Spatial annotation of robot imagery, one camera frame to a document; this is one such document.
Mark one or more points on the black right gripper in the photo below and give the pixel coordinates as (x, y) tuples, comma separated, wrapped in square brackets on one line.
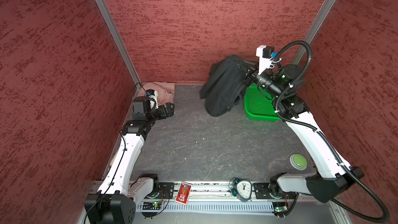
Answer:
[(250, 66)]

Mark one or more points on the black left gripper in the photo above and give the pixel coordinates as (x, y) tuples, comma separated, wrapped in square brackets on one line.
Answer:
[(163, 113)]

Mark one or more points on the pink shorts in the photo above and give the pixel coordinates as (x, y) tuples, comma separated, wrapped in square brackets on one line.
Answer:
[(166, 91)]

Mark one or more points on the black shorts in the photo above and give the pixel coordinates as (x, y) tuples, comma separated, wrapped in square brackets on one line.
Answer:
[(225, 87)]

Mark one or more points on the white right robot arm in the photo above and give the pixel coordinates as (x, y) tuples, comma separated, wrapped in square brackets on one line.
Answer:
[(333, 173)]

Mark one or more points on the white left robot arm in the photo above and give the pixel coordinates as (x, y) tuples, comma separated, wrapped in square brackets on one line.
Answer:
[(116, 199)]

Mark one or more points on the green plastic basket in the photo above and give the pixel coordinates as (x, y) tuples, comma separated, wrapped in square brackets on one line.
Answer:
[(258, 105)]

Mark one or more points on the red card pack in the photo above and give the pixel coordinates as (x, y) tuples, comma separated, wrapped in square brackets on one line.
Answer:
[(183, 193)]

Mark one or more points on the green push button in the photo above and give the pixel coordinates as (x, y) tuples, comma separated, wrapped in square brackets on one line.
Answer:
[(298, 161)]

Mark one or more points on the left controller board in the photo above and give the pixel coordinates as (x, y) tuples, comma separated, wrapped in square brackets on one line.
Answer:
[(151, 209)]

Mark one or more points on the controller board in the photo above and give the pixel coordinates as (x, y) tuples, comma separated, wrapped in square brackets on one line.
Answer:
[(151, 209), (280, 209)]

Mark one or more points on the dark green alarm clock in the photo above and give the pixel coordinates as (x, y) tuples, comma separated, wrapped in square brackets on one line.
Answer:
[(241, 188)]

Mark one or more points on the right controller board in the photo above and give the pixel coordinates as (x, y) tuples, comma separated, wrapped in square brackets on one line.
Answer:
[(280, 209)]

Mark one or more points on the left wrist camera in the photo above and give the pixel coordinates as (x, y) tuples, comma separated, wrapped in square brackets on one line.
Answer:
[(143, 106)]

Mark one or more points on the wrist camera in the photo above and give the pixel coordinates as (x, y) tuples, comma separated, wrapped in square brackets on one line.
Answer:
[(265, 55), (143, 106)]

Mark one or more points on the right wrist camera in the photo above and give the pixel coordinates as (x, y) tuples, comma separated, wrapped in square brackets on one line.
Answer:
[(265, 55)]

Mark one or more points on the aluminium front rail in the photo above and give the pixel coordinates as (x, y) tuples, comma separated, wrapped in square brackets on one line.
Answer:
[(217, 191)]

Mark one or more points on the aluminium corner post right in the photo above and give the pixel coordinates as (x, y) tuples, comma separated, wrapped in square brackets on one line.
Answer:
[(319, 19)]

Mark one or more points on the aluminium corner post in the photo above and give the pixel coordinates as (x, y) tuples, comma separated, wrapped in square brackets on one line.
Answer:
[(104, 10), (319, 19)]

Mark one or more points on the aluminium corner post left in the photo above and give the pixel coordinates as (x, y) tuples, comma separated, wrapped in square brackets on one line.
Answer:
[(104, 10)]

